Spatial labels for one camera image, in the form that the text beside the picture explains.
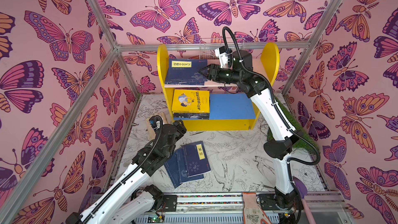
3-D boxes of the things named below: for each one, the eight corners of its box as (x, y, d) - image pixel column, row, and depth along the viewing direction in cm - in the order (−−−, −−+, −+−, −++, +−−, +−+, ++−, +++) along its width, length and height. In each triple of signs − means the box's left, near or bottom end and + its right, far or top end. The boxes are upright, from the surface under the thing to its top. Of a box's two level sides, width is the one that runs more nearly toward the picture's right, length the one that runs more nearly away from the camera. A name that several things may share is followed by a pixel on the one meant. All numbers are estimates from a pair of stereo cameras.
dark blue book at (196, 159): (187, 177, 84) (187, 176, 81) (182, 147, 95) (181, 145, 92) (210, 171, 86) (211, 169, 83) (202, 142, 97) (202, 140, 94)
